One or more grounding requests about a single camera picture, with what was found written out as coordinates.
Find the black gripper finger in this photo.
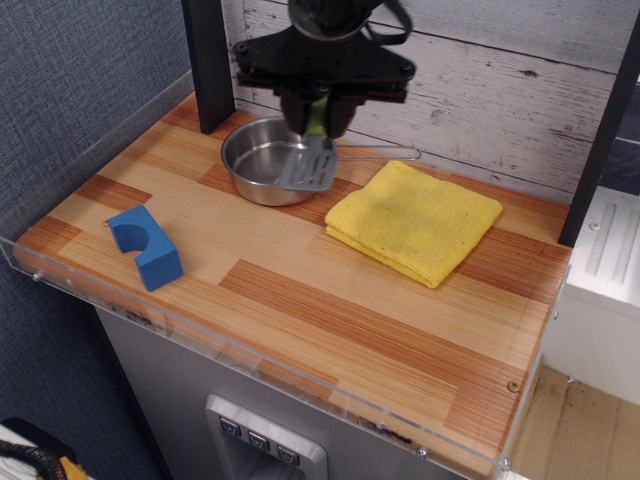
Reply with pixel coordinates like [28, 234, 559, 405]
[280, 92, 316, 134]
[324, 95, 363, 139]

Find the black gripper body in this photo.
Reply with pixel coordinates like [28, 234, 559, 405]
[232, 22, 416, 103]

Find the green handled grey spatula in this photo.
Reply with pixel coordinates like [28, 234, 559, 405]
[278, 98, 338, 193]

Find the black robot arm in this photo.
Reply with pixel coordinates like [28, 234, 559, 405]
[232, 1, 416, 139]

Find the yellow object at corner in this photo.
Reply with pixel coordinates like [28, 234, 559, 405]
[61, 458, 89, 480]

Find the folded yellow cloth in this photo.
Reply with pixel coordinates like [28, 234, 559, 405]
[325, 161, 503, 289]

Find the blue wooden arch block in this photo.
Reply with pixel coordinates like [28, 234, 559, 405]
[107, 205, 184, 292]

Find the clear acrylic table guard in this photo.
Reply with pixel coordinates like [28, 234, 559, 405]
[1, 73, 568, 479]

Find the grey toy fridge cabinet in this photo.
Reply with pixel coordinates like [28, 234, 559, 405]
[98, 310, 457, 479]

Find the silver ice dispenser panel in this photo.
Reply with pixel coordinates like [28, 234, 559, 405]
[205, 394, 329, 479]

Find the white toy sink unit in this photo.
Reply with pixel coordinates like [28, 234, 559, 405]
[542, 187, 639, 404]

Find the steel pan with wire handle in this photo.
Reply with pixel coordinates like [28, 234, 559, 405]
[221, 117, 421, 207]

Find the black left upright post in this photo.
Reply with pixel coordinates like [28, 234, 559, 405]
[181, 0, 236, 134]

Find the black upright post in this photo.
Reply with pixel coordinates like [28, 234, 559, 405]
[558, 17, 639, 247]
[181, 0, 236, 134]

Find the black right upright post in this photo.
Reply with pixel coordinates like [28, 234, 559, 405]
[558, 17, 639, 247]

